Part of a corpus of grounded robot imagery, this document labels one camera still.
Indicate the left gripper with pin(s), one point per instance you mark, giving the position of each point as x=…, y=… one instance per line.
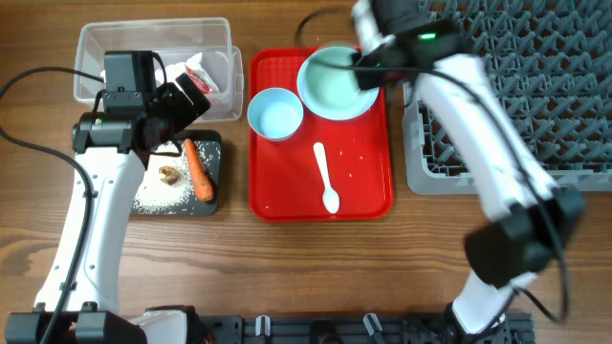
x=186, y=113

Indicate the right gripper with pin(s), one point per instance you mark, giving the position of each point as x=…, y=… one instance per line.
x=365, y=81

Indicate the red foil wrapper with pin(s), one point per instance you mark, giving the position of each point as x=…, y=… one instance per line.
x=201, y=79

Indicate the white napkin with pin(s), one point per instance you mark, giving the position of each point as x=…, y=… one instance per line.
x=173, y=71

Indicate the brown food scrap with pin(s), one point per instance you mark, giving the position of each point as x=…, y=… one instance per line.
x=169, y=175

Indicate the green bowl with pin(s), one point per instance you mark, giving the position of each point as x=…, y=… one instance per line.
x=324, y=83

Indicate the light blue plate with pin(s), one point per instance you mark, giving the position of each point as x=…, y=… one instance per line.
x=371, y=97

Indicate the orange carrot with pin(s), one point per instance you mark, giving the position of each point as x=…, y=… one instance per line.
x=202, y=186

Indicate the white rice pile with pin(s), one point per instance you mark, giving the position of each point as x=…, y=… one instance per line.
x=162, y=196

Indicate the light blue bowl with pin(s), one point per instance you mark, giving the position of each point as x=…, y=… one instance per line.
x=275, y=114

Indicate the white plastic spoon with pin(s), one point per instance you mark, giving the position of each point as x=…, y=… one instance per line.
x=330, y=196

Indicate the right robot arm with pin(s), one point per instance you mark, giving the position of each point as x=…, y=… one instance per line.
x=531, y=218

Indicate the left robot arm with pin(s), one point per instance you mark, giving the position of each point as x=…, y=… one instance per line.
x=79, y=301

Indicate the grey dishwasher rack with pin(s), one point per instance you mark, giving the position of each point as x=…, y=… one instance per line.
x=549, y=63

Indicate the clear plastic bin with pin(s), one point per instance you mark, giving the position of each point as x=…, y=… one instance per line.
x=175, y=40

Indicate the black plastic tray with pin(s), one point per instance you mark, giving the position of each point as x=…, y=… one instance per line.
x=212, y=143

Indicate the red serving tray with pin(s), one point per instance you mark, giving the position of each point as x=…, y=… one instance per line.
x=284, y=180

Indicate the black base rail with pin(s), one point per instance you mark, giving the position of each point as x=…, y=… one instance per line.
x=410, y=329

